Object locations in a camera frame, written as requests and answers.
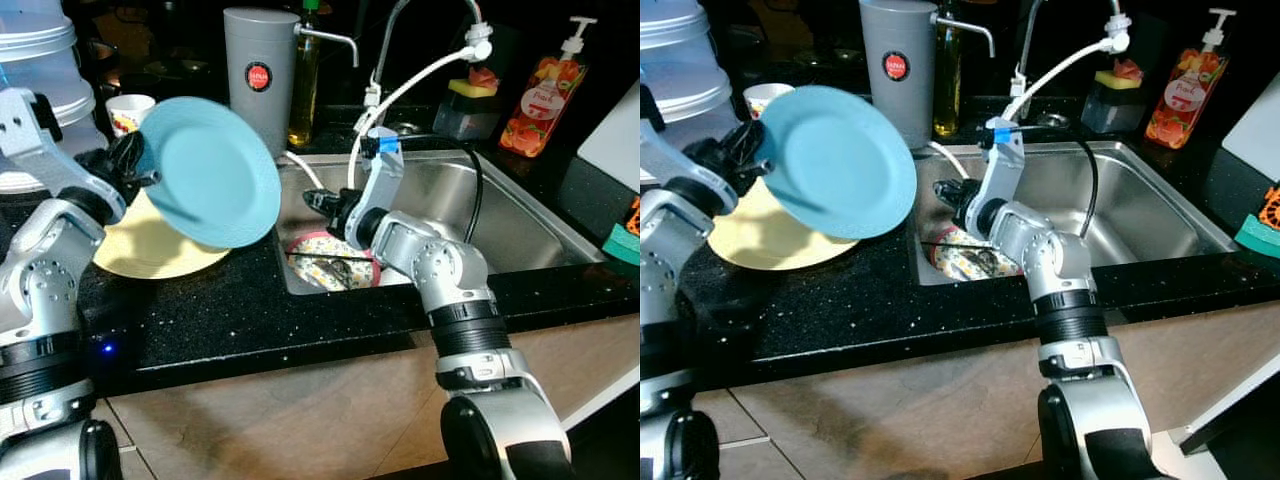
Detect stainless steel sink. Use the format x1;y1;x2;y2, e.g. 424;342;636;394
910;140;1241;286
272;148;606;296

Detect grey water filter canister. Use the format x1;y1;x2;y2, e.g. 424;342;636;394
860;0;996;151
223;7;359;159

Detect white cutting board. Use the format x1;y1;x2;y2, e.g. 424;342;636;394
578;85;641;191
1220;95;1280;183

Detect chrome gooseneck faucet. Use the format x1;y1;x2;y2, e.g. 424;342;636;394
370;0;491;113
1010;0;1126;99

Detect black sponge holder dispenser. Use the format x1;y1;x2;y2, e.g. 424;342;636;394
1080;72;1146;134
433;80;501;141

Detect white water hose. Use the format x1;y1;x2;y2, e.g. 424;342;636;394
925;15;1131;187
285;22;494;193

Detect orange pump soap bottle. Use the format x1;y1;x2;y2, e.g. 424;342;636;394
1145;8;1236;151
498;17;598;158

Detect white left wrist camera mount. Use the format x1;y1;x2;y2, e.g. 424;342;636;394
0;88;93;197
640;85;727;193

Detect white printed cup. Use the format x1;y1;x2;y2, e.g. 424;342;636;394
743;83;797;121
105;94;157;138

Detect yellow oil glass bottle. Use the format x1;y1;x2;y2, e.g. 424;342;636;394
288;0;322;148
933;0;964;138

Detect white tiered plastic container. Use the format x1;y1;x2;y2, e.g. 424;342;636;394
0;0;107;196
640;0;747;127

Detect green sponge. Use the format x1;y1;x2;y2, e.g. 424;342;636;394
1233;212;1280;259
603;222;641;267

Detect floral plate with pink rim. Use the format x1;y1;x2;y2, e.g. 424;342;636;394
930;225;1026;283
287;230;383;292

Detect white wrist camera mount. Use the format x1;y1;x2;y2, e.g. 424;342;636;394
640;85;727;193
345;127;405;251
0;88;93;197
980;118;1028;241

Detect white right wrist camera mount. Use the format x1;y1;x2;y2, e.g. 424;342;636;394
980;118;1028;241
345;127;405;251

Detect light blue plate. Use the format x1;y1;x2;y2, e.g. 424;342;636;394
135;96;283;249
757;85;918;241

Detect beige cabinet door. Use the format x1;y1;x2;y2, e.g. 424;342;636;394
105;340;451;480
495;315;641;426
1105;300;1280;431
715;345;1046;480

